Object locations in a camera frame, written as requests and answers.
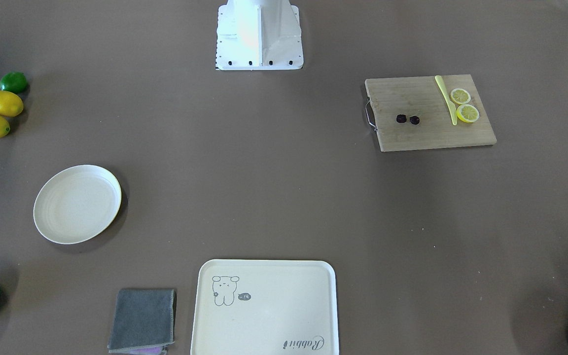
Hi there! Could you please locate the yellow lemon middle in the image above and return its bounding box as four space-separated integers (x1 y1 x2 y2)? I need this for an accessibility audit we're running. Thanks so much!
0 90 24 117

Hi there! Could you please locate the cream rabbit tray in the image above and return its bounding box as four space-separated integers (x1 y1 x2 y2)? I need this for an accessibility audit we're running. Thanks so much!
191 259 340 355

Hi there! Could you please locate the yellow plastic knife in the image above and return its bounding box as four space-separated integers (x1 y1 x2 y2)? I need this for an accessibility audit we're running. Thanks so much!
434 75 458 126

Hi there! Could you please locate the green lime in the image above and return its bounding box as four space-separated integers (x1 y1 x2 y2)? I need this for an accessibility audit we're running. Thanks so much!
0 71 29 94

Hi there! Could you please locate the bamboo cutting board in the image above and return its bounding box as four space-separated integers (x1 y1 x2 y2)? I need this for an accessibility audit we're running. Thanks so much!
364 74 497 151

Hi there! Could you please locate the white pedestal column base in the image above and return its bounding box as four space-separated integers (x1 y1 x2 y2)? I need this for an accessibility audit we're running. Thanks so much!
215 0 304 71

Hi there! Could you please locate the cream round plate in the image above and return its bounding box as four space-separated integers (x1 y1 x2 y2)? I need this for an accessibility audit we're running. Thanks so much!
33 165 122 245

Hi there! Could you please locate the grey folded cloth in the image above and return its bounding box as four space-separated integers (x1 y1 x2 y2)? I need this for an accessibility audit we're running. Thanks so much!
107 288 175 355

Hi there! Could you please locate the lemon slice near edge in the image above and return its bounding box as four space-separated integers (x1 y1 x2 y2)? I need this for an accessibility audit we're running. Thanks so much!
449 88 472 106

